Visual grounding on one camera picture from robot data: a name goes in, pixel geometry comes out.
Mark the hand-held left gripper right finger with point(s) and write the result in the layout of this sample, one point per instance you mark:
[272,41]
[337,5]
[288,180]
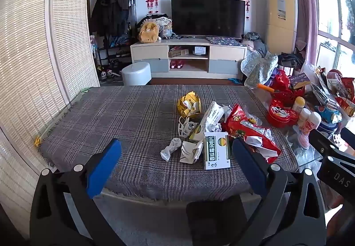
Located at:
[248,161]

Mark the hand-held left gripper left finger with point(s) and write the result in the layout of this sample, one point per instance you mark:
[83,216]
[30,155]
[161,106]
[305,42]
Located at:
[106,161]

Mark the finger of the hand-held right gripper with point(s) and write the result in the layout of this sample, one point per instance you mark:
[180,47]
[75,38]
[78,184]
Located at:
[321,142]

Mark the red snack bag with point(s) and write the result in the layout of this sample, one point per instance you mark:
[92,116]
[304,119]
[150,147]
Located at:
[249,131]

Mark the clear plastic bag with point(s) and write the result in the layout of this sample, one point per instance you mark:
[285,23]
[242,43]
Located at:
[227,113]

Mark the black trash bin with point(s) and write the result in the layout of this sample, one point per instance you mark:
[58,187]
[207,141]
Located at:
[216,221]

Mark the small white bottle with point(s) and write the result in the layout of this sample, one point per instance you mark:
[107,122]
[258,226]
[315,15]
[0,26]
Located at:
[298,104]
[303,118]
[312,124]

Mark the clear plastic wrap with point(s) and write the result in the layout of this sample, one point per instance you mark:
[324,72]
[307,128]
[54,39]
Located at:
[305,156]

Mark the blue tin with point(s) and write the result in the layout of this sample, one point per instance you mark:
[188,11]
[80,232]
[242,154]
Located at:
[328,117]

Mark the green white medicine box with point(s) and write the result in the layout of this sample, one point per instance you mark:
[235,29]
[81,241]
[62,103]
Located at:
[217,151]

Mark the round red tin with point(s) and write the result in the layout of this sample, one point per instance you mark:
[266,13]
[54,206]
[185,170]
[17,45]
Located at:
[280,114]

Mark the grey plaid tablecloth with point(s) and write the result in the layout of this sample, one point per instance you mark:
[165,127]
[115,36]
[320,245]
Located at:
[124,113]

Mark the pile of snack packets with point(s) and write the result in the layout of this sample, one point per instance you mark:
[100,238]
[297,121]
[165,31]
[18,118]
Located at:
[337,88]

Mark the crumpled beige cardboard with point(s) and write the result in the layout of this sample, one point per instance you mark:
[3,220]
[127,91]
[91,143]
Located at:
[191,151]

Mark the long white paper box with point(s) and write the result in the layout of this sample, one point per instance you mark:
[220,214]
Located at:
[210,117]

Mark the crumpled white paper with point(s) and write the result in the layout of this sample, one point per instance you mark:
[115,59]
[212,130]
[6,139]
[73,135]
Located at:
[170,149]

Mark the red plastic basket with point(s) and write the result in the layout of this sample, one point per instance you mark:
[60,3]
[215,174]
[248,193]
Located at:
[284,88]

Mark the white cutout plastic carton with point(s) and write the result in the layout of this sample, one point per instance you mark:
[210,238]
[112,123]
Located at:
[187,126]

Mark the yellow snack wrapper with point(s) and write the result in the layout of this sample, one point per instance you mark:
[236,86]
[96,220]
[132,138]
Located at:
[189,103]

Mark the dark clothes pile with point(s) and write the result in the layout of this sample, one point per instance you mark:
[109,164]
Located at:
[291,59]

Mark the shoe rack with shoes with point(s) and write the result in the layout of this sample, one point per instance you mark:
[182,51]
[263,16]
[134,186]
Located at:
[111,68]

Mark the round white stool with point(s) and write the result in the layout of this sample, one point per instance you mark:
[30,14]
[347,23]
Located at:
[136,73]

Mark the floral cloth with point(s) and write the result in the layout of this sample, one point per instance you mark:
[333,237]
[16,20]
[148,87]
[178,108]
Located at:
[259,68]

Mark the beige television cabinet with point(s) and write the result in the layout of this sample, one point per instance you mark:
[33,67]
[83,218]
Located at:
[149,54]

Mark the grey clothes pile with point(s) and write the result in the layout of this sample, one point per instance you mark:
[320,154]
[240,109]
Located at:
[256,43]

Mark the dark patterned cloth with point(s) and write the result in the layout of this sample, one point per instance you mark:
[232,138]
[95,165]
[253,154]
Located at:
[223,40]

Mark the window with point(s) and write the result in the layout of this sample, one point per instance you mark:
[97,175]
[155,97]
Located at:
[332,18]

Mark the bamboo folding screen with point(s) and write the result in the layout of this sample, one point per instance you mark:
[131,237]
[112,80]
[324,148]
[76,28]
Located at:
[27,54]

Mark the beige standing air conditioner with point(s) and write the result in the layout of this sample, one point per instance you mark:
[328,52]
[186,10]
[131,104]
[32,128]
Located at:
[281,13]

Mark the yellow plush toy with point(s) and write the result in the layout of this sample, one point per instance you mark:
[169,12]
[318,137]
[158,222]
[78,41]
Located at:
[148,32]

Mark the pink curtain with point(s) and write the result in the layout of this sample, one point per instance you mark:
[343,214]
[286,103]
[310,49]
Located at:
[305,7]

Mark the mixed clothes pile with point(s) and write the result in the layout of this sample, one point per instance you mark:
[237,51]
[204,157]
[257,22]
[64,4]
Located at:
[162,23]

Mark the black flat television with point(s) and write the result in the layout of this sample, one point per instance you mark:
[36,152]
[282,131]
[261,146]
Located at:
[208,16]

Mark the dark hanging coats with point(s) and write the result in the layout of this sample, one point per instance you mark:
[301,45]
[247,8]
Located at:
[112,5]

